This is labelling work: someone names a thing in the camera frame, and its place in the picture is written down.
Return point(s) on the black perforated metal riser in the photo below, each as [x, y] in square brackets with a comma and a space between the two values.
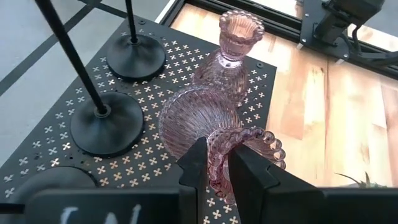
[155, 34]

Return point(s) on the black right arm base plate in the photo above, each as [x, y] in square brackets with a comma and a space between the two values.
[311, 31]

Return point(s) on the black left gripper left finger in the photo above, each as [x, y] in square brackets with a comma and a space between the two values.
[199, 168]

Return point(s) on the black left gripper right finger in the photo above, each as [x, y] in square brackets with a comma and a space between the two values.
[255, 193]

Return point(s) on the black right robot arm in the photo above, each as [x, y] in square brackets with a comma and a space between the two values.
[348, 12]

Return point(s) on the green succulent in patterned pot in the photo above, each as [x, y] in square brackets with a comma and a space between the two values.
[362, 184]

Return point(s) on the black metal candlestick holder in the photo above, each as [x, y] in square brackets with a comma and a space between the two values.
[53, 179]
[135, 59]
[107, 133]

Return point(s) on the pink glass candle holder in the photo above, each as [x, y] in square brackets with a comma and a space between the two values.
[236, 31]
[192, 118]

